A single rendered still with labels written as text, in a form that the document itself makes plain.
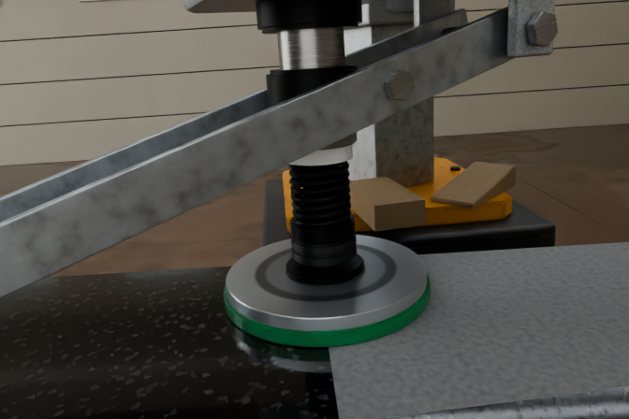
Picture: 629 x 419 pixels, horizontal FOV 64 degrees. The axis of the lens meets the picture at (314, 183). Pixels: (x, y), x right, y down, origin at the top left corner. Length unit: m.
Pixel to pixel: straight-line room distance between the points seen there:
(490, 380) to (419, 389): 0.06
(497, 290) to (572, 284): 0.08
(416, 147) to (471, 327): 0.77
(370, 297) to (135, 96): 6.26
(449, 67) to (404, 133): 0.68
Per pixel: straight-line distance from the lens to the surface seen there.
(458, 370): 0.44
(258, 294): 0.51
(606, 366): 0.48
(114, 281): 0.67
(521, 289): 0.58
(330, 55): 0.48
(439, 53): 0.50
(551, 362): 0.47
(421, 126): 1.22
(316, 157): 0.48
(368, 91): 0.46
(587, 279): 0.62
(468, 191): 1.12
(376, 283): 0.51
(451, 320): 0.51
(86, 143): 6.95
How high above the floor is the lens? 1.10
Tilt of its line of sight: 14 degrees down
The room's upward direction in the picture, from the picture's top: 4 degrees counter-clockwise
